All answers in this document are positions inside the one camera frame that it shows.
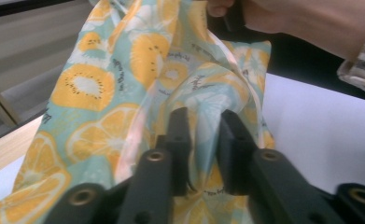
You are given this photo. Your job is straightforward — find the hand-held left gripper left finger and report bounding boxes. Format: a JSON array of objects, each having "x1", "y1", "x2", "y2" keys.
[{"x1": 156, "y1": 106, "x2": 192, "y2": 198}]

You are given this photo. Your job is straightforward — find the fruit print cloth tote bag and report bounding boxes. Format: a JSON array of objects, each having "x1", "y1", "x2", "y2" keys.
[{"x1": 0, "y1": 0, "x2": 276, "y2": 224}]

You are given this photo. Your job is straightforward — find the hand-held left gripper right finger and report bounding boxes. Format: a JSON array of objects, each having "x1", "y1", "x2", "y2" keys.
[{"x1": 217, "y1": 109, "x2": 261, "y2": 196}]

